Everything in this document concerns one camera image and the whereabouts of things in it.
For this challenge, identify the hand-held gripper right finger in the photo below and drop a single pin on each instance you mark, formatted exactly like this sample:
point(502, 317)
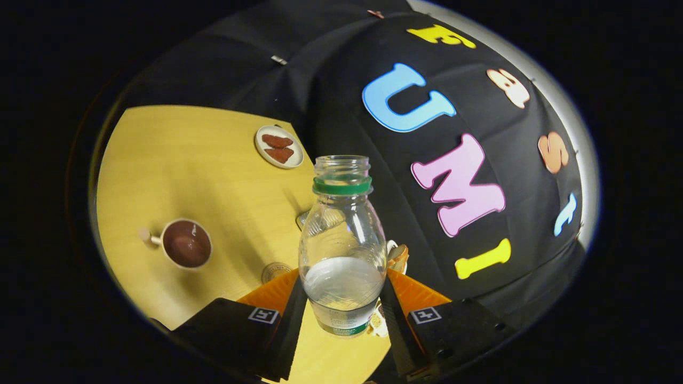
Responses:
point(400, 336)

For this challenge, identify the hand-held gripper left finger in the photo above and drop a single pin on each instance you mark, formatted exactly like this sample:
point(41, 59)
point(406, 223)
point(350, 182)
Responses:
point(288, 341)

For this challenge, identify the round wooden coaster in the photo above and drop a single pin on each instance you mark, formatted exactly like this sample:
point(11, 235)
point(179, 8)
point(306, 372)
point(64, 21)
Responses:
point(275, 271)

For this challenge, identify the clear plastic juice bottle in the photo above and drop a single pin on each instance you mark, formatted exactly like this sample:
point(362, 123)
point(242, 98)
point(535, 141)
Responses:
point(341, 240)

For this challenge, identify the small white bean dish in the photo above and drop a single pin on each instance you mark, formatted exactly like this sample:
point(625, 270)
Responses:
point(380, 322)

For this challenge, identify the toast slice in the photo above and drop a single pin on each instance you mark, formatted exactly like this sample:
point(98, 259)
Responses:
point(399, 257)

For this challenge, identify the white toaster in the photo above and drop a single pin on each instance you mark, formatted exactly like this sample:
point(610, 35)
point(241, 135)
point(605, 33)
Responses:
point(392, 246)

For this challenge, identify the wooden table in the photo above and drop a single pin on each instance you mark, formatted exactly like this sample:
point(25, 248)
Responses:
point(213, 181)

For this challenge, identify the red sausage piece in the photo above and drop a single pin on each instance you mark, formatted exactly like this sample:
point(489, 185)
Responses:
point(277, 141)
point(280, 154)

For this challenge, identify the white round plate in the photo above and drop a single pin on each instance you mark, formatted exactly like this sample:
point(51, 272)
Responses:
point(261, 154)

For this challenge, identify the black backdrop cloth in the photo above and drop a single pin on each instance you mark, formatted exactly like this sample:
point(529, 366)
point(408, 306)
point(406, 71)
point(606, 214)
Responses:
point(331, 96)

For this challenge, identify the silver clip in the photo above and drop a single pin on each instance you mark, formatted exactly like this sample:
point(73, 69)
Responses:
point(278, 60)

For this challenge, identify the red clip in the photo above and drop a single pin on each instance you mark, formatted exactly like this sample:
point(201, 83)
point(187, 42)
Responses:
point(375, 13)

